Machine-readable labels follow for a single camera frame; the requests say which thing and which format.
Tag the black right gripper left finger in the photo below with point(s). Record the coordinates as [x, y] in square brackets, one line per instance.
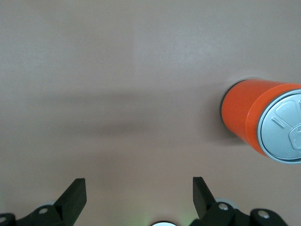
[75, 197]

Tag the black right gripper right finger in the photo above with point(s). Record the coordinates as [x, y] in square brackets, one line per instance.
[203, 200]

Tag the orange can with grey lid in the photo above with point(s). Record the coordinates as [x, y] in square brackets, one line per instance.
[237, 110]

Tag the brown table cover mat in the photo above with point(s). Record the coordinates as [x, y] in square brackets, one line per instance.
[117, 70]

